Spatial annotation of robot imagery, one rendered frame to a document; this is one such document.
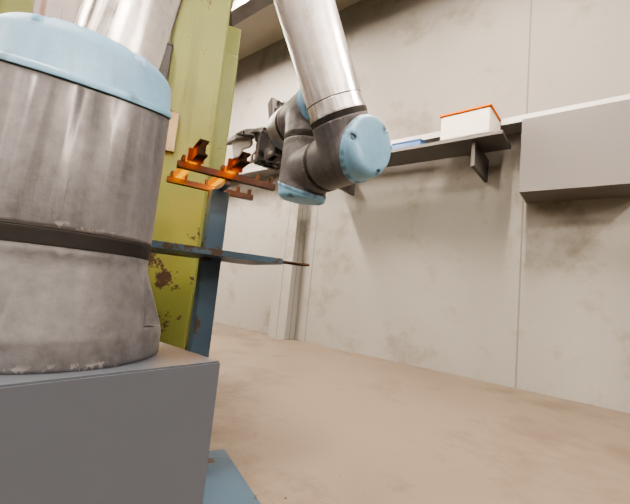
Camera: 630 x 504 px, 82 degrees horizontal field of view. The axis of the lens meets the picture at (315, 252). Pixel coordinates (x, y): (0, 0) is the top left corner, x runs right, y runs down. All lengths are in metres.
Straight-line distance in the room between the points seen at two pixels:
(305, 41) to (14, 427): 0.52
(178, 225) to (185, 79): 0.64
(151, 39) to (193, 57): 1.26
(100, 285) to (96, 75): 0.16
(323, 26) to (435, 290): 3.48
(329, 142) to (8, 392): 0.45
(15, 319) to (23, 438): 0.07
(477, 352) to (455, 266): 0.83
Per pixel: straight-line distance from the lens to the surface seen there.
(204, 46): 1.91
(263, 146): 0.88
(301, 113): 0.69
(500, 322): 3.74
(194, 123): 1.74
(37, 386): 0.29
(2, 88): 0.36
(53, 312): 0.31
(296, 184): 0.65
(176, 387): 0.34
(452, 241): 3.91
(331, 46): 0.58
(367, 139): 0.55
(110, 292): 0.33
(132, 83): 0.37
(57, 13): 1.79
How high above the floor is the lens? 0.67
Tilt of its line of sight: 6 degrees up
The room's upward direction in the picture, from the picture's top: 6 degrees clockwise
